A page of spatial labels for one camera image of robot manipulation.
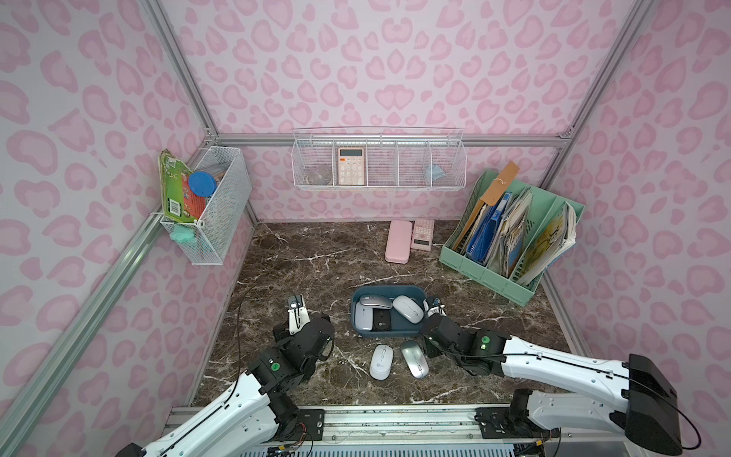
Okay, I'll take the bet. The pink calculator in basket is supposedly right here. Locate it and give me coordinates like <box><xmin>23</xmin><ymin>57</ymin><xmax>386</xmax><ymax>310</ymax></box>
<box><xmin>337</xmin><ymin>147</ymin><xmax>366</xmax><ymax>186</ymax></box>

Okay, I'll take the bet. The magazines stack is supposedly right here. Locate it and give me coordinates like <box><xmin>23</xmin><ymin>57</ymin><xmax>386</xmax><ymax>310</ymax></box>
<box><xmin>487</xmin><ymin>188</ymin><xmax>533</xmax><ymax>278</ymax></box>

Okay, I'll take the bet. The pink pencil case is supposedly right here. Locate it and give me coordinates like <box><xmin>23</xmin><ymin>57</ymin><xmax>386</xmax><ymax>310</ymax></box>
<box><xmin>385</xmin><ymin>220</ymin><xmax>413</xmax><ymax>264</ymax></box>

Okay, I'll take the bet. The green snack package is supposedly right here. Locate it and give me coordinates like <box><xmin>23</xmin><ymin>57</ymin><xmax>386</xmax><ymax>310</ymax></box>
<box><xmin>159</xmin><ymin>150</ymin><xmax>199</xmax><ymax>223</ymax></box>

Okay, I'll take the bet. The blue folder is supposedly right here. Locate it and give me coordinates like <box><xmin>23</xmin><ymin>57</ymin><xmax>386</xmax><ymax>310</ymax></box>
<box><xmin>466</xmin><ymin>192</ymin><xmax>512</xmax><ymax>264</ymax></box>

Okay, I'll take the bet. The silver mouse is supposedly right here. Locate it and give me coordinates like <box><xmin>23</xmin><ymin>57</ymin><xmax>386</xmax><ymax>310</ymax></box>
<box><xmin>359</xmin><ymin>294</ymin><xmax>393</xmax><ymax>310</ymax></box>
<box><xmin>401</xmin><ymin>341</ymin><xmax>429</xmax><ymax>379</ymax></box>

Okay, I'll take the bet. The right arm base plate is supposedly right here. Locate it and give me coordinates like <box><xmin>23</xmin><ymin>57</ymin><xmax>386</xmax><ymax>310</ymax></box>
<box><xmin>474</xmin><ymin>407</ymin><xmax>561</xmax><ymax>441</ymax></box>

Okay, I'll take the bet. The mint green cloth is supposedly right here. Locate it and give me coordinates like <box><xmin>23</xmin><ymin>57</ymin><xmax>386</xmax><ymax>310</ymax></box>
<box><xmin>169</xmin><ymin>224</ymin><xmax>196</xmax><ymax>245</ymax></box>

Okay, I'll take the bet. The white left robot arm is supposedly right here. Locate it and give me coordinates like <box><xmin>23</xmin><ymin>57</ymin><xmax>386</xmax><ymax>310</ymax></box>
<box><xmin>117</xmin><ymin>313</ymin><xmax>335</xmax><ymax>456</ymax></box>

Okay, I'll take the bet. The yellow booklet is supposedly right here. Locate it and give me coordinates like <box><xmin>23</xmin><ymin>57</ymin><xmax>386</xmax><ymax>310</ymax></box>
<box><xmin>516</xmin><ymin>202</ymin><xmax>578</xmax><ymax>288</ymax></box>

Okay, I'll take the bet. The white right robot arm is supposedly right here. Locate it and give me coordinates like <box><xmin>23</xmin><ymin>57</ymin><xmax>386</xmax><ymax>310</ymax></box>
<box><xmin>419</xmin><ymin>297</ymin><xmax>683</xmax><ymax>456</ymax></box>

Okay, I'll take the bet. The white rounded mouse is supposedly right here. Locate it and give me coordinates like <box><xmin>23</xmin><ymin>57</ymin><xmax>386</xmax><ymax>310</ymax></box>
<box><xmin>392</xmin><ymin>295</ymin><xmax>425</xmax><ymax>325</ymax></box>

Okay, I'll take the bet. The white wire wall basket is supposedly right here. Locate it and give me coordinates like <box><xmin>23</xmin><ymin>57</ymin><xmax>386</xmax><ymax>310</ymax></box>
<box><xmin>291</xmin><ymin>127</ymin><xmax>466</xmax><ymax>190</ymax></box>

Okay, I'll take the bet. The black mouse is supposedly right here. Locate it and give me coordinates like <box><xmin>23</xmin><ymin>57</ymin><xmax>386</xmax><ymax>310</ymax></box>
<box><xmin>372</xmin><ymin>308</ymin><xmax>391</xmax><ymax>332</ymax></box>

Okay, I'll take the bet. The pink calculator on table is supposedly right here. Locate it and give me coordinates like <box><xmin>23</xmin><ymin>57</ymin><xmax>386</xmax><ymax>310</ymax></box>
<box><xmin>411</xmin><ymin>219</ymin><xmax>435</xmax><ymax>251</ymax></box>

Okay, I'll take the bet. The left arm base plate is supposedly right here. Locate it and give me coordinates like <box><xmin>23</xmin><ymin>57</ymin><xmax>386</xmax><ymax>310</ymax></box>
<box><xmin>271</xmin><ymin>409</ymin><xmax>326</xmax><ymax>442</ymax></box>

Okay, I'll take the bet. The brown envelope folder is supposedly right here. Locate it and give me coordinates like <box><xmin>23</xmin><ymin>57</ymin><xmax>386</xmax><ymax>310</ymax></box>
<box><xmin>452</xmin><ymin>161</ymin><xmax>520</xmax><ymax>252</ymax></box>

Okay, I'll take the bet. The white mesh side basket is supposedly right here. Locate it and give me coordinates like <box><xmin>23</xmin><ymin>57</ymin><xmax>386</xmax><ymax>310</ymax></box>
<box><xmin>161</xmin><ymin>146</ymin><xmax>252</xmax><ymax>266</ymax></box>

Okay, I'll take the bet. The green file organizer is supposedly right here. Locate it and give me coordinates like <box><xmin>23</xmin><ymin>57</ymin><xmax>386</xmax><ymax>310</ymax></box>
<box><xmin>439</xmin><ymin>169</ymin><xmax>586</xmax><ymax>307</ymax></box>

